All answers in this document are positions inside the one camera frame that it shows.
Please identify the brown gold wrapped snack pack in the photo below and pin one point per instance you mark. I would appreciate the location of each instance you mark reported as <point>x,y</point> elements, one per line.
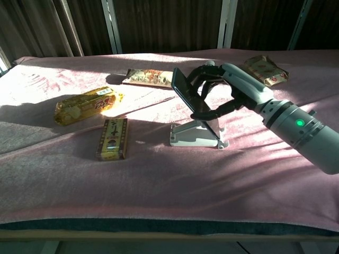
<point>267,69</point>

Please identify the white metal frame post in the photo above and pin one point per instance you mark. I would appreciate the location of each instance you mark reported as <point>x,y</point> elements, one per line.
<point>112,26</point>
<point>226,23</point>
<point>71,27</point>
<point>299,25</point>

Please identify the yellow and black carton box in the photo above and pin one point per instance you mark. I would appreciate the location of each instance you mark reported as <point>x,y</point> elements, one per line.
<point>112,139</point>

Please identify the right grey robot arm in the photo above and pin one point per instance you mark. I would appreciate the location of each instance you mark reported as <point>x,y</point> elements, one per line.
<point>304,132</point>

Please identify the gold foil snack bag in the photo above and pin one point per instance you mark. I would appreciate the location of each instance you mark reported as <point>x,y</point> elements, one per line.
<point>84,105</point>

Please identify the black smartphone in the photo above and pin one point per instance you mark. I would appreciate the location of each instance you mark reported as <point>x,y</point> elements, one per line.
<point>189,95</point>

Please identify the beige printed snack packet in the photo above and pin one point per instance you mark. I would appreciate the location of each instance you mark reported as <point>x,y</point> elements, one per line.
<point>149,78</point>

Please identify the white folding phone stand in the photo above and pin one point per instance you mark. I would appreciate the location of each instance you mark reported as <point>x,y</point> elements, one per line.
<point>190,135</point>

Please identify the dark blue under cloth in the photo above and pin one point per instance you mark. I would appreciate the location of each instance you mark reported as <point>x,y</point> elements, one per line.
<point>169,226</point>

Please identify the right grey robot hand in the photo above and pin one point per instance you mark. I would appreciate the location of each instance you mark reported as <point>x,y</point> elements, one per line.
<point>246,82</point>

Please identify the pink fleece table cloth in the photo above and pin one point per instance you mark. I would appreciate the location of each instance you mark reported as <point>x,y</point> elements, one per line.
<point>148,182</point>

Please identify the white purple toothpaste tube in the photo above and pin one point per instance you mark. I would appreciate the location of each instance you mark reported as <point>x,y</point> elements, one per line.
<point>209,63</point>

